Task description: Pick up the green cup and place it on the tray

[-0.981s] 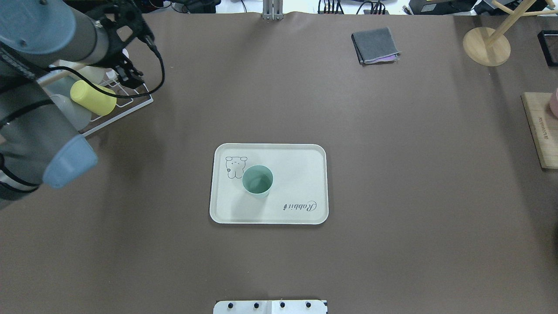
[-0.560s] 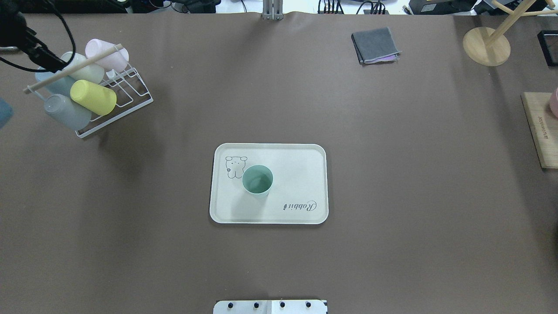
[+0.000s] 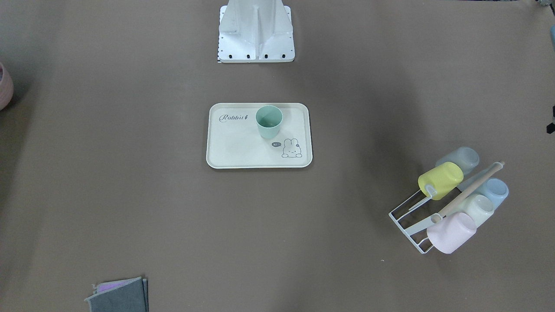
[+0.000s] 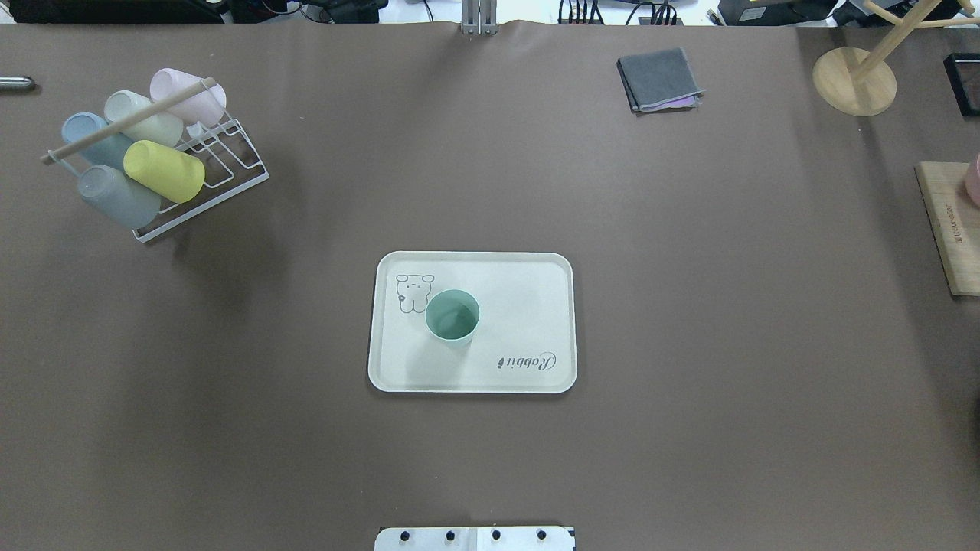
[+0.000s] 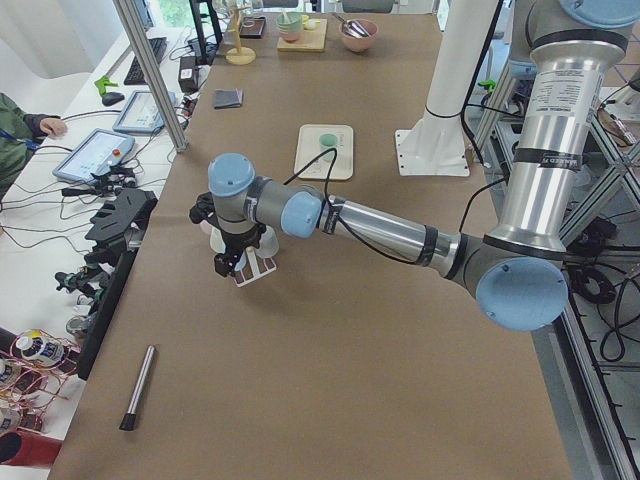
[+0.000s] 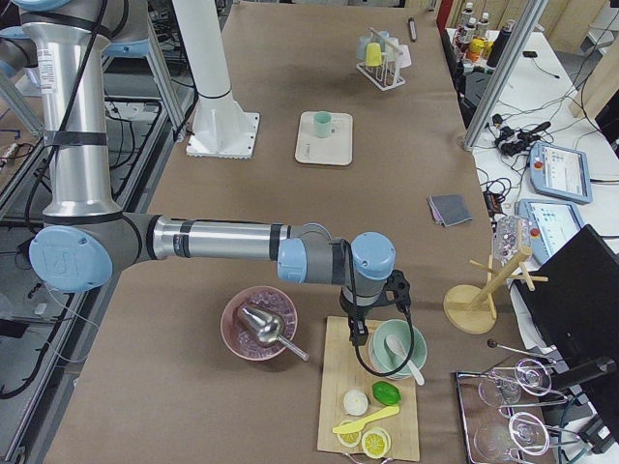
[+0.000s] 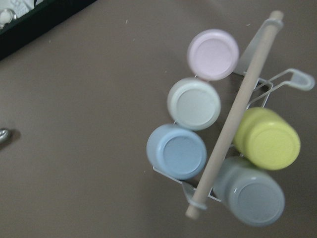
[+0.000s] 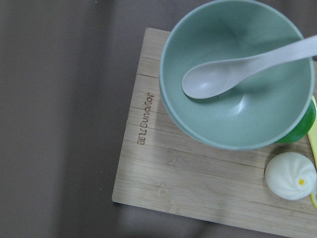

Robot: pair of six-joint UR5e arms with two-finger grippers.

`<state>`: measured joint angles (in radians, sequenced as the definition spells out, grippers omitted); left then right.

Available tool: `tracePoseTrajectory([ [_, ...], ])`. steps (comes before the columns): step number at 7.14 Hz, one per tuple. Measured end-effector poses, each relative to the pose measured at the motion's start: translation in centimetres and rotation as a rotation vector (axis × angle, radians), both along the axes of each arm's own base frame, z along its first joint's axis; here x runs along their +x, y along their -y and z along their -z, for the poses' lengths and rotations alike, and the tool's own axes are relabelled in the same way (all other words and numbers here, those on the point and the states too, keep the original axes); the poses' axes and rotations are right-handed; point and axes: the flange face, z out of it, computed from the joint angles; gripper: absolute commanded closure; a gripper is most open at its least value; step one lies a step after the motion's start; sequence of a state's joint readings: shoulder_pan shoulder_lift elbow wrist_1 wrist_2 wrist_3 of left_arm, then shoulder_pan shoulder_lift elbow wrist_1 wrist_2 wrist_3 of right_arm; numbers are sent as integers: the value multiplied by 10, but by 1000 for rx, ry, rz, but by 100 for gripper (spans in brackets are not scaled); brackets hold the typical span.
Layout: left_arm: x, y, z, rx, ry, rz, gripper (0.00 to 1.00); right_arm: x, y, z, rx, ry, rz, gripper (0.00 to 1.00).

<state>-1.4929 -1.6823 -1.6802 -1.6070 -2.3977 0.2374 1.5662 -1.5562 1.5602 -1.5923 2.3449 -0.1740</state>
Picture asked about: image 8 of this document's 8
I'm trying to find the green bowl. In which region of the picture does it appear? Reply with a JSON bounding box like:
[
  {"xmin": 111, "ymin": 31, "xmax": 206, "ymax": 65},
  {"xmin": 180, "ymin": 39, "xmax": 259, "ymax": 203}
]
[{"xmin": 159, "ymin": 0, "xmax": 315, "ymax": 150}]

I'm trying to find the grey plastic spoon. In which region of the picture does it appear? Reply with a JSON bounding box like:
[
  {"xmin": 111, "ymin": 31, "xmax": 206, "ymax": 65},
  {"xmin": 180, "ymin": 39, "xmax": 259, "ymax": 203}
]
[{"xmin": 182, "ymin": 36, "xmax": 317, "ymax": 99}]

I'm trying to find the white toy bun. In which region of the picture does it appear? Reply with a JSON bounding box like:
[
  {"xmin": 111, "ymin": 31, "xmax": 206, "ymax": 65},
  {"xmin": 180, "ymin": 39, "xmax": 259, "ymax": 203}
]
[{"xmin": 265, "ymin": 152, "xmax": 317, "ymax": 200}]

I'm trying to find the bamboo cutting board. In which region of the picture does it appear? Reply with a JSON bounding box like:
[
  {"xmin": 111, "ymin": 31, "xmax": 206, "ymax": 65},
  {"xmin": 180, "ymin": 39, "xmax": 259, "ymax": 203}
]
[{"xmin": 112, "ymin": 28, "xmax": 317, "ymax": 238}]

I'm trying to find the bright green cup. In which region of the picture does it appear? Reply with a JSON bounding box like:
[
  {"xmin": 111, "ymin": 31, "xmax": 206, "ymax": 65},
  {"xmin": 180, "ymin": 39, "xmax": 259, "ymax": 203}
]
[{"xmin": 275, "ymin": 96, "xmax": 317, "ymax": 143}]

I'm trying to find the yellow plastic utensil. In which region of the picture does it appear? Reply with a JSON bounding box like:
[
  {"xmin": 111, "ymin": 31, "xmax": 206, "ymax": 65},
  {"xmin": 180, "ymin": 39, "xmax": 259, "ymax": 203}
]
[{"xmin": 307, "ymin": 95, "xmax": 317, "ymax": 207}]

